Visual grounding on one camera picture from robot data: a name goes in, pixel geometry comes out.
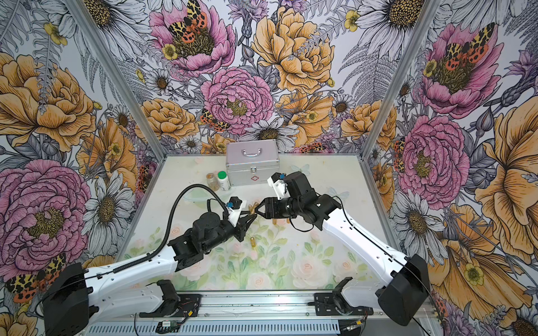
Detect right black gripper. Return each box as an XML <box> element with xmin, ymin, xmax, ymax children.
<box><xmin>254</xmin><ymin>197</ymin><xmax>303</xmax><ymax>221</ymax></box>

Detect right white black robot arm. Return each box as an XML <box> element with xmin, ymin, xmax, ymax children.
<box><xmin>259</xmin><ymin>172</ymin><xmax>430</xmax><ymax>326</ymax></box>

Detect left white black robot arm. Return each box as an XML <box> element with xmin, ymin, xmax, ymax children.
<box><xmin>42</xmin><ymin>211</ymin><xmax>257</xmax><ymax>335</ymax></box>

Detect white bottle green cap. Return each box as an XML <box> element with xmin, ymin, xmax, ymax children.
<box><xmin>217</xmin><ymin>171</ymin><xmax>231</xmax><ymax>191</ymax></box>

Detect silver aluminium first aid case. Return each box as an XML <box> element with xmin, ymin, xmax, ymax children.
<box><xmin>226</xmin><ymin>139</ymin><xmax>280</xmax><ymax>187</ymax></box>

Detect clear jar brown contents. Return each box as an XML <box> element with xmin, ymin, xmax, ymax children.
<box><xmin>206</xmin><ymin>173</ymin><xmax>221</xmax><ymax>192</ymax></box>

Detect small green circuit board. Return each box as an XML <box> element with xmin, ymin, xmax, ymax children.
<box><xmin>155</xmin><ymin>321</ymin><xmax>182</xmax><ymax>335</ymax></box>

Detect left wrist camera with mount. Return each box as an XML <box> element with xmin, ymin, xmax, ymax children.
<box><xmin>226</xmin><ymin>196</ymin><xmax>244</xmax><ymax>227</ymax></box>

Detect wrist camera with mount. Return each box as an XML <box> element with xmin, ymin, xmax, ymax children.
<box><xmin>267</xmin><ymin>172</ymin><xmax>289</xmax><ymax>200</ymax></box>
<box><xmin>226</xmin><ymin>196</ymin><xmax>244</xmax><ymax>227</ymax></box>

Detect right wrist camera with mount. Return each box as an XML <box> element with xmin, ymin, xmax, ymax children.
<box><xmin>267</xmin><ymin>172</ymin><xmax>289</xmax><ymax>200</ymax></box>

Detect left black corrugated cable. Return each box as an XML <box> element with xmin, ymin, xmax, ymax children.
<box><xmin>108</xmin><ymin>183</ymin><xmax>230</xmax><ymax>274</ymax></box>

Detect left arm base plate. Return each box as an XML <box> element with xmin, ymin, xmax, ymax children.
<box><xmin>139</xmin><ymin>280</ymin><xmax>202</xmax><ymax>318</ymax></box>

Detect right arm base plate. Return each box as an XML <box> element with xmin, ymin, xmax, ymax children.
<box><xmin>308</xmin><ymin>277</ymin><xmax>374</xmax><ymax>316</ymax></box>

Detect aluminium front rail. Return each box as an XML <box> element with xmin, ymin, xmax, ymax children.
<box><xmin>89</xmin><ymin>288</ymin><xmax>388</xmax><ymax>325</ymax></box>

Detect left aluminium corner post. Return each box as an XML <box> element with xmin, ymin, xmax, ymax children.
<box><xmin>66</xmin><ymin>1</ymin><xmax>167</xmax><ymax>163</ymax></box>

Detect aluminium corner post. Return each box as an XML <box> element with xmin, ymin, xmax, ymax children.
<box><xmin>66</xmin><ymin>1</ymin><xmax>167</xmax><ymax>163</ymax></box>
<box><xmin>361</xmin><ymin>0</ymin><xmax>442</xmax><ymax>162</ymax></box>

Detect right aluminium corner post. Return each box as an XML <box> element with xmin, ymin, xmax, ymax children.
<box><xmin>361</xmin><ymin>0</ymin><xmax>442</xmax><ymax>162</ymax></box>

